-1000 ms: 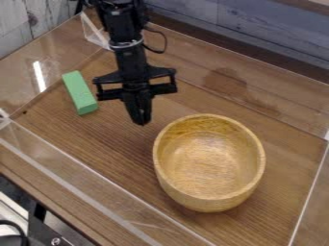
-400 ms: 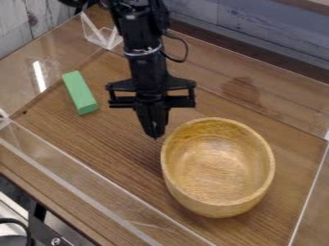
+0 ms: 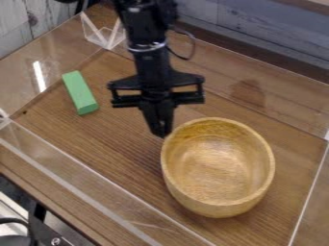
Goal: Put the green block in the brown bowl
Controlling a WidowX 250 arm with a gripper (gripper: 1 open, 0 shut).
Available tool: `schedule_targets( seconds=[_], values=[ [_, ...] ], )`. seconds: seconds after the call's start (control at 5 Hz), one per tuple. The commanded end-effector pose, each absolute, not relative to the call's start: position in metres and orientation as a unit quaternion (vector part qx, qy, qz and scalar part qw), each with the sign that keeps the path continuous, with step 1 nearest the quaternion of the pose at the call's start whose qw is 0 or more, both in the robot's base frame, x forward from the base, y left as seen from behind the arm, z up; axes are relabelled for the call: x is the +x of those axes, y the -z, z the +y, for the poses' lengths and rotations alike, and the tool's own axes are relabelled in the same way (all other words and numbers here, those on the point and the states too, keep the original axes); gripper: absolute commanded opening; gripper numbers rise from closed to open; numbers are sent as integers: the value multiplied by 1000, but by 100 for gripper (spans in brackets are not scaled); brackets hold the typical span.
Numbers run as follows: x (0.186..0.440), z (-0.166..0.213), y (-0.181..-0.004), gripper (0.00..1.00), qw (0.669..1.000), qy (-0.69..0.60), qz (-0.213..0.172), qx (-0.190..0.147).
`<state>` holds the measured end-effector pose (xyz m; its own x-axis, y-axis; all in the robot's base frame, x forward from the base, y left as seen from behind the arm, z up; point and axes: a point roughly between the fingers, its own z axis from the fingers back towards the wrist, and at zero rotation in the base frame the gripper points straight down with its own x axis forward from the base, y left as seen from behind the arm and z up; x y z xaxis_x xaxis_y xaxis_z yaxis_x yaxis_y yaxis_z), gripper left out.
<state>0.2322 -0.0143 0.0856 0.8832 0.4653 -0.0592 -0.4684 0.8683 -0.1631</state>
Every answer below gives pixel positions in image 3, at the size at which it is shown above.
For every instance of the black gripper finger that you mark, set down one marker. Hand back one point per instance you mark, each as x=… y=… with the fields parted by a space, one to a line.
x=168 y=116
x=152 y=116

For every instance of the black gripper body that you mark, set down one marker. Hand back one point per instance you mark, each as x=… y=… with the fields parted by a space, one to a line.
x=157 y=82

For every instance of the green rectangular block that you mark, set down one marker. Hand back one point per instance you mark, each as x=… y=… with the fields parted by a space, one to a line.
x=80 y=92

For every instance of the brown wooden bowl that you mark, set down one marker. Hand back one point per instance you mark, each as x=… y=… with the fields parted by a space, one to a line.
x=219 y=166

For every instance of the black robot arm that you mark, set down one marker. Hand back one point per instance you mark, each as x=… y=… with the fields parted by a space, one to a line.
x=148 y=19

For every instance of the clear acrylic corner bracket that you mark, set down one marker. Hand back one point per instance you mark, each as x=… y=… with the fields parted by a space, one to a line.
x=105 y=37

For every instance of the clear acrylic front wall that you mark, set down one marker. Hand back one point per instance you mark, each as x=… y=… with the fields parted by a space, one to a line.
x=112 y=216

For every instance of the black metal table bracket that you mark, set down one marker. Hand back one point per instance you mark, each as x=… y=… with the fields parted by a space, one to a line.
x=46 y=236

